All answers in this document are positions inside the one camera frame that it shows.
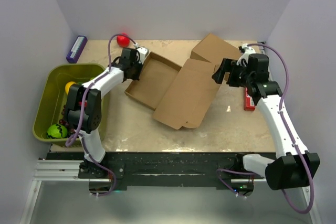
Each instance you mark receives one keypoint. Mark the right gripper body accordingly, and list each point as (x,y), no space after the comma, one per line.
(241,76)

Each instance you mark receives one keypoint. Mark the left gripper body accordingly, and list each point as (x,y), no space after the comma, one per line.
(137,67)

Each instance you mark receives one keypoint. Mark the brown cardboard box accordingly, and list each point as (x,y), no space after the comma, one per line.
(180,96)
(213,49)

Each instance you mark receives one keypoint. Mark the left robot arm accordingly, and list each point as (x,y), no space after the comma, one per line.
(83,109)

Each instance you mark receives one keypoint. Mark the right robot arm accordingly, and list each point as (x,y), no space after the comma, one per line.
(294,165)

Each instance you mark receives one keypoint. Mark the closed brown cardboard box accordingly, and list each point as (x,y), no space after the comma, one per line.
(213,49)

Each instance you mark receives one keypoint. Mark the red rectangular box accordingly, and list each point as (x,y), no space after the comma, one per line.
(248,104)

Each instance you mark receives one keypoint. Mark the purple rectangular box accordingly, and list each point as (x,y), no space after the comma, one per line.
(76,50)

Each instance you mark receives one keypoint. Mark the red apple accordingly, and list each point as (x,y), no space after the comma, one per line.
(123,40)

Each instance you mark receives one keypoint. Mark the yellow lemon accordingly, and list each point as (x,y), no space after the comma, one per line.
(68,86)

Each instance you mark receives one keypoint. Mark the green plastic bin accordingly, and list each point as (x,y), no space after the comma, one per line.
(54,97)

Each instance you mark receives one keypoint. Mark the purple grape bunch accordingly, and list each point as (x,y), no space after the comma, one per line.
(63,120)

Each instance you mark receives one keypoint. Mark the green watermelon ball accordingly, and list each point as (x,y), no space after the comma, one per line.
(57,131)

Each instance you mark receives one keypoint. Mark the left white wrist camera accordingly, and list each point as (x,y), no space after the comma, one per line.
(143,53)

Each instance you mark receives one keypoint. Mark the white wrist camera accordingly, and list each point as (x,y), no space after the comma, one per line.
(143,53)
(246,51)

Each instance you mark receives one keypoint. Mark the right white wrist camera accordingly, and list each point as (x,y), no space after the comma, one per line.
(246,51)

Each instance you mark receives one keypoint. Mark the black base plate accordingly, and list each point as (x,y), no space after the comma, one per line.
(186,169)

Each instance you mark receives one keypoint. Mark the aluminium frame rail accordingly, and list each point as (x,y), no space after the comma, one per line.
(46,195)

